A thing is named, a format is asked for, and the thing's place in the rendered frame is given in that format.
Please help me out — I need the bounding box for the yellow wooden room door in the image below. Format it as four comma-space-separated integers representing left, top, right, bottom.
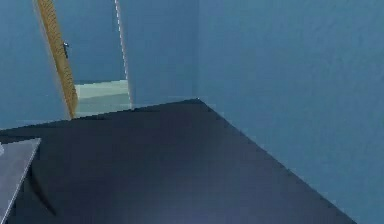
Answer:
33, 0, 80, 120

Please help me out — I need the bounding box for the grey flat table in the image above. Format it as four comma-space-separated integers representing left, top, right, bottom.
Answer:
0, 137, 42, 218

